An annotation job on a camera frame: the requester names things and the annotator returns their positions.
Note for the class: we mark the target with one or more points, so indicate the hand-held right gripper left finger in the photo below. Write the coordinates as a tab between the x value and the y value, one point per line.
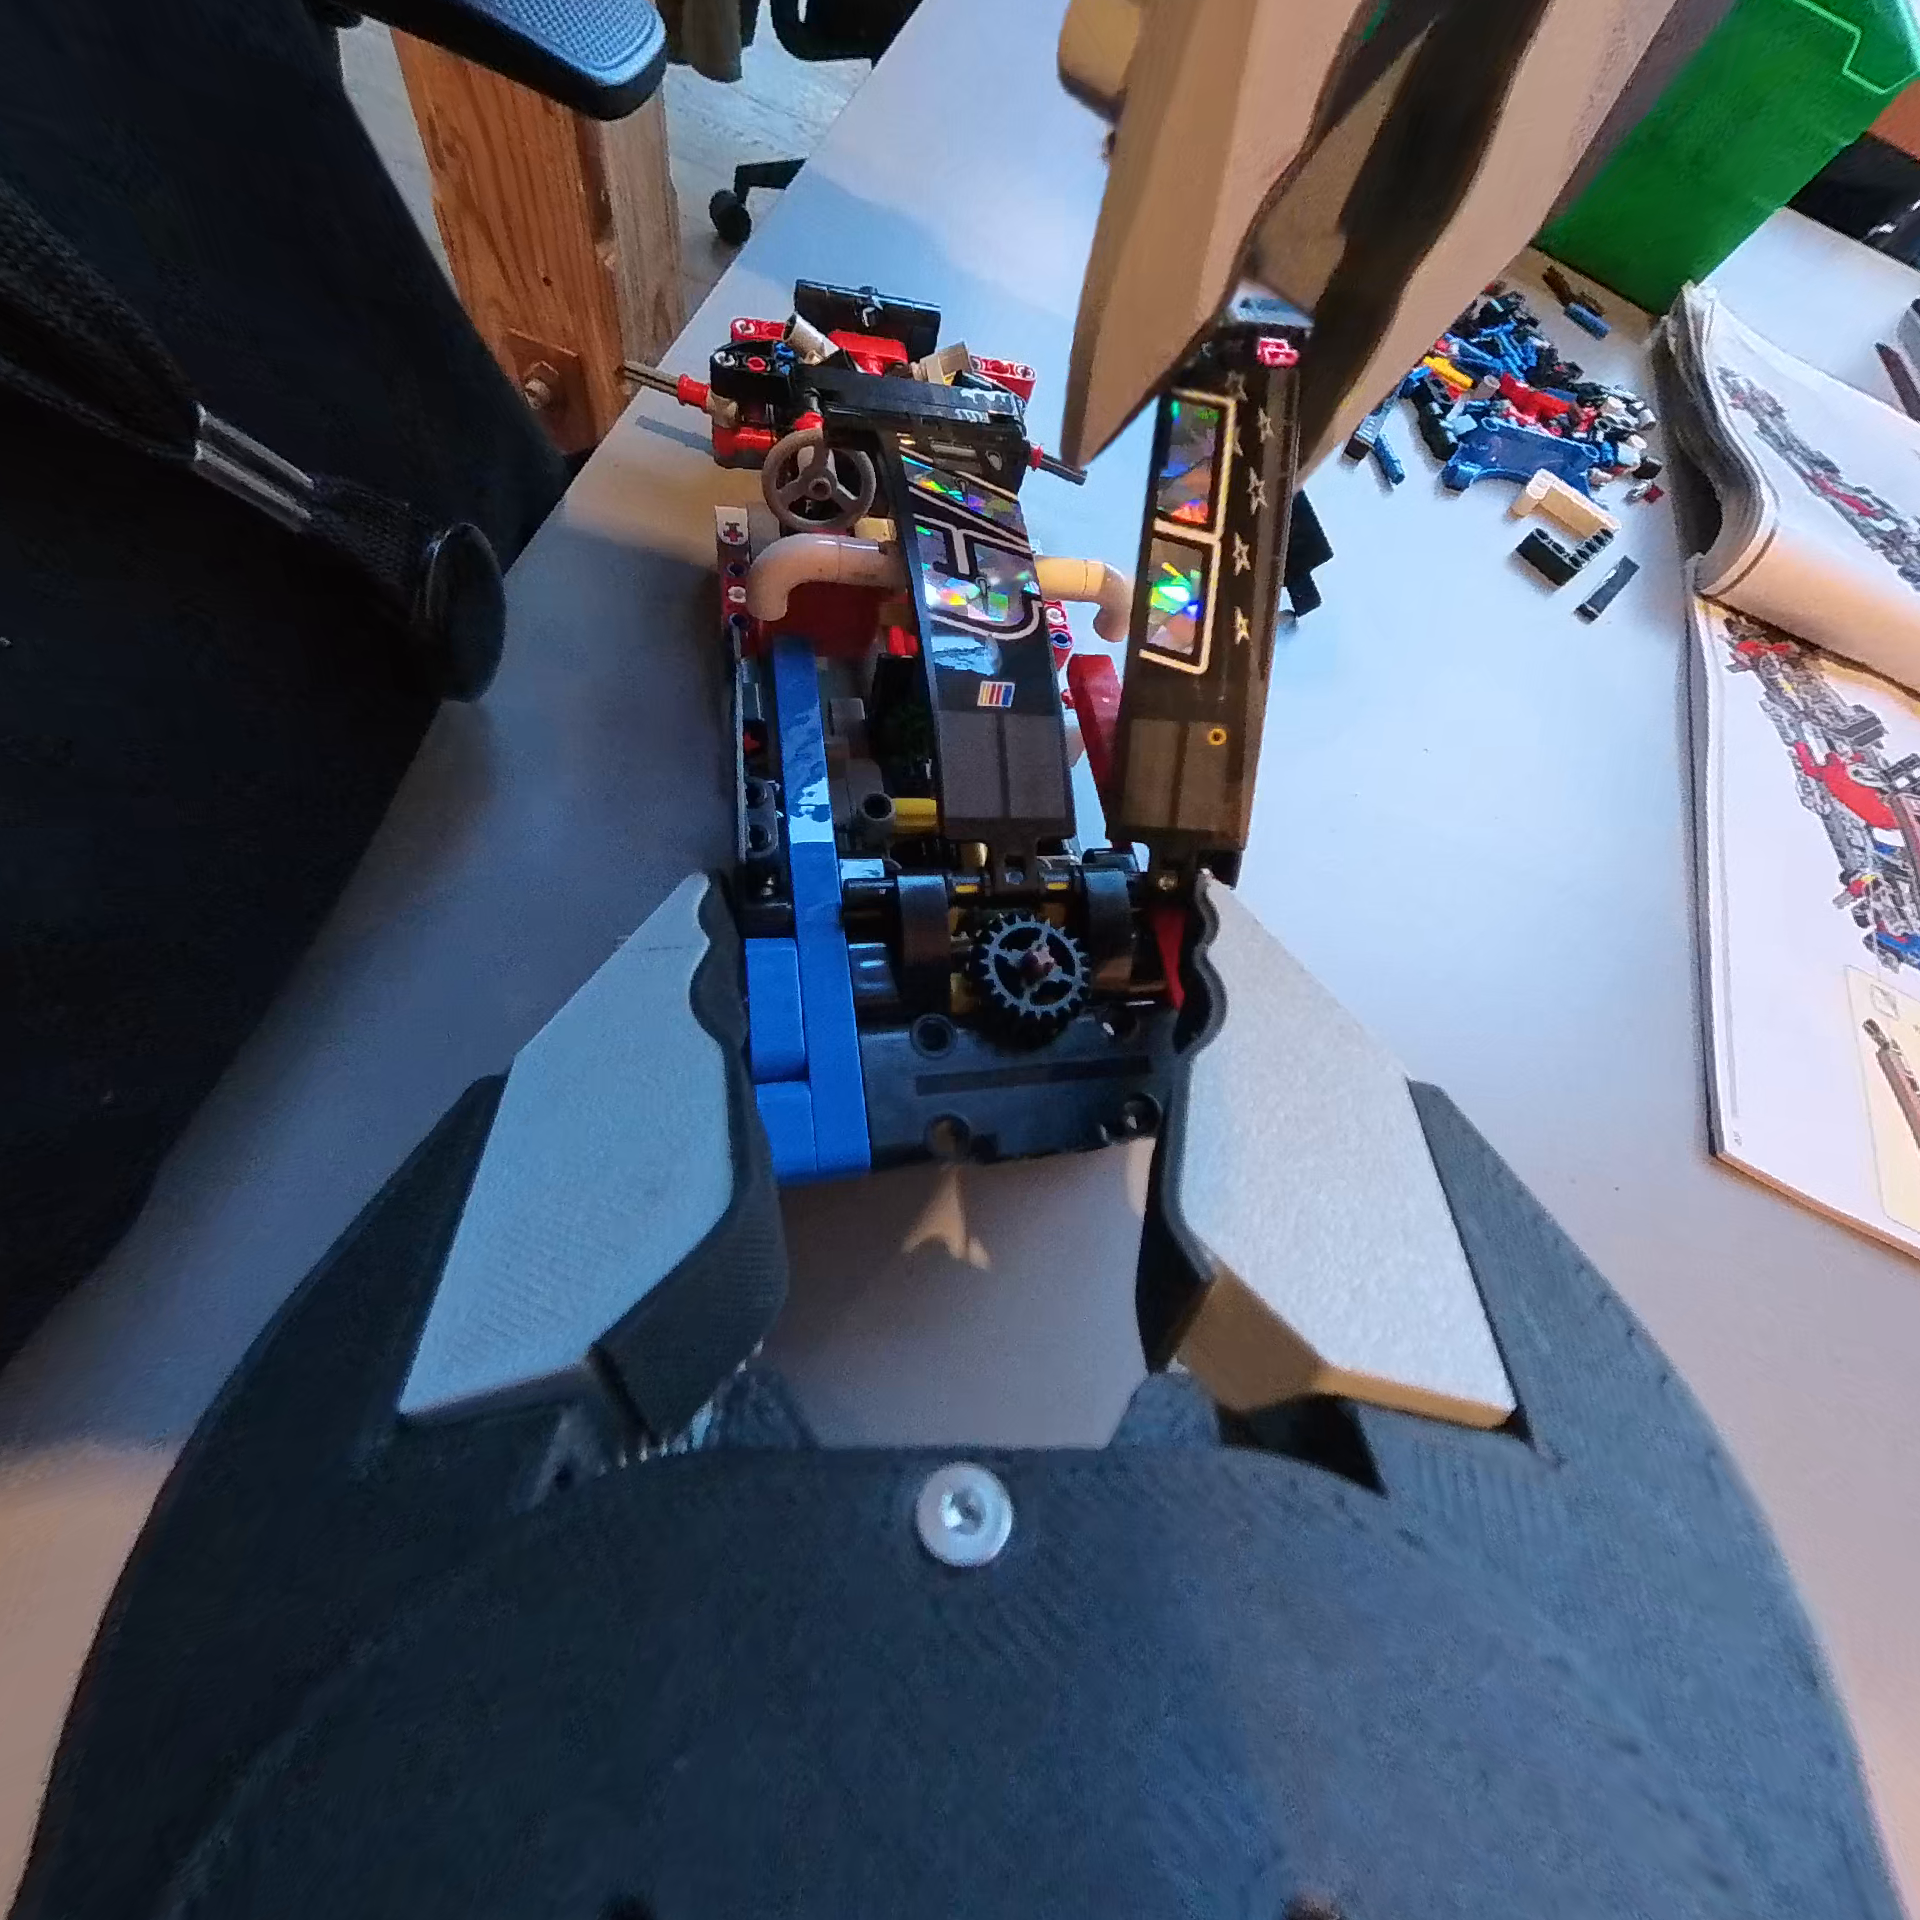
600	1170

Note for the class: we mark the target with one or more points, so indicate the black chair armrest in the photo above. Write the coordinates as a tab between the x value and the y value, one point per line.
555	44

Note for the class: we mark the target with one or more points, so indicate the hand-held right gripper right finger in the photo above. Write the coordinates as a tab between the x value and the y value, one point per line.
1320	1200

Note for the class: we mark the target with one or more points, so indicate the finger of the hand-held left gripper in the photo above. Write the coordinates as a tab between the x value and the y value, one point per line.
1515	135
1184	181

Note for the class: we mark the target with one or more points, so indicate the wooden table leg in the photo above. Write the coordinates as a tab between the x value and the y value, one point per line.
524	225

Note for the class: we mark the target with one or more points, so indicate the open instruction booklet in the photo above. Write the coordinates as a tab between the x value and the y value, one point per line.
1770	902

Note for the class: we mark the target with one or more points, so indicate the toy brick car model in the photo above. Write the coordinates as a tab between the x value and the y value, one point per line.
810	932

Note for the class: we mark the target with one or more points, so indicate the green plastic bin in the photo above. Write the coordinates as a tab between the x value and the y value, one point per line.
1693	149

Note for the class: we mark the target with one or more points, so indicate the black curved brick panel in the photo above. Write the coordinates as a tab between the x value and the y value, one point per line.
1308	564

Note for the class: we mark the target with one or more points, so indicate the black starred brick panel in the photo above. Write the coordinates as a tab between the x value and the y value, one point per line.
1200	764

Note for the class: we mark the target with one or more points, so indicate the pile of loose toy bricks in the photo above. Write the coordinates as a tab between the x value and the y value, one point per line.
1515	422

